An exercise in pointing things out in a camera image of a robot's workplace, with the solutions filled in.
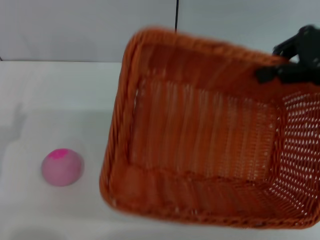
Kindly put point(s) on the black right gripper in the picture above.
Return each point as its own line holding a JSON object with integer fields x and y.
{"x": 308, "y": 55}

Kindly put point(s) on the orange woven wicker basket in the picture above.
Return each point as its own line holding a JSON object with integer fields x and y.
{"x": 200, "y": 135}

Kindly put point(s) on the pink round toy peach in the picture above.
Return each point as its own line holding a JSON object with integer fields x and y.
{"x": 62, "y": 170}

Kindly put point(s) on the black vertical wall strip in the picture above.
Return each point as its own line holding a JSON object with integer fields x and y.
{"x": 177, "y": 15}

